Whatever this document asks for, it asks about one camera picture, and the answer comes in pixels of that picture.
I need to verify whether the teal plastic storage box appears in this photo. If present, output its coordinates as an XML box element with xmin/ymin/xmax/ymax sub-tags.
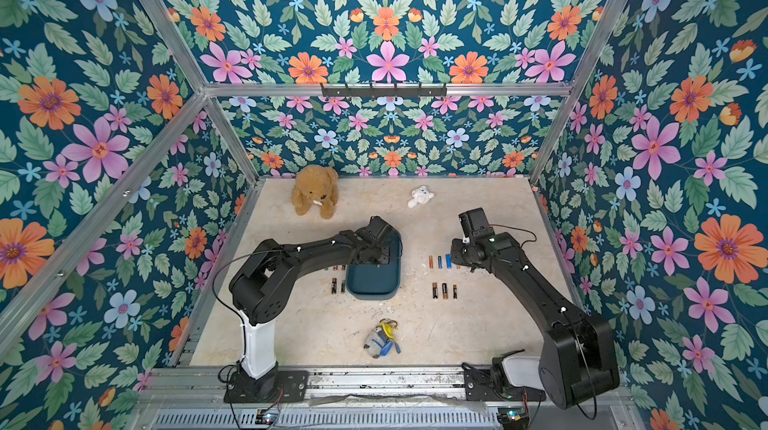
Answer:
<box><xmin>345</xmin><ymin>230</ymin><xmax>403</xmax><ymax>300</ymax></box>

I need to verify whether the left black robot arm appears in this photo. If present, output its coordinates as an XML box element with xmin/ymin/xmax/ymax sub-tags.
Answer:
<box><xmin>228</xmin><ymin>216</ymin><xmax>402</xmax><ymax>381</ymax></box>

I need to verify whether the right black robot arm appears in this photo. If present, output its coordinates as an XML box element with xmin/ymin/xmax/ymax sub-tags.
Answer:
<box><xmin>451</xmin><ymin>208</ymin><xmax>620</xmax><ymax>409</ymax></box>

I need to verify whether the small white plush bunny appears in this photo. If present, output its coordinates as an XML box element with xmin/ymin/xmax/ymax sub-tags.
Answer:
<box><xmin>407</xmin><ymin>185</ymin><xmax>435</xmax><ymax>208</ymax></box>

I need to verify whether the brown teddy bear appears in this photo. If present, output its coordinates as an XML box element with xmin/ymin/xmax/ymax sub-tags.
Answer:
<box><xmin>291</xmin><ymin>165</ymin><xmax>339</xmax><ymax>220</ymax></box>

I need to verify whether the grey plush toy keychain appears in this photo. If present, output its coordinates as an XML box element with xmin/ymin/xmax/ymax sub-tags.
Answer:
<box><xmin>363</xmin><ymin>319</ymin><xmax>401</xmax><ymax>359</ymax></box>

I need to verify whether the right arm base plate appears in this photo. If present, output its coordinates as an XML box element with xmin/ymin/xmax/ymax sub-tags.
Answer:
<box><xmin>461</xmin><ymin>362</ymin><xmax>546</xmax><ymax>403</ymax></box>

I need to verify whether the black wall hook rail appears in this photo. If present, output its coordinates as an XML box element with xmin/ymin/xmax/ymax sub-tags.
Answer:
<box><xmin>320</xmin><ymin>83</ymin><xmax>448</xmax><ymax>99</ymax></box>

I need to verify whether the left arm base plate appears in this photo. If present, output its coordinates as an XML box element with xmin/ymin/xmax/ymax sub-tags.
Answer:
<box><xmin>224</xmin><ymin>368</ymin><xmax>309</xmax><ymax>404</ymax></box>

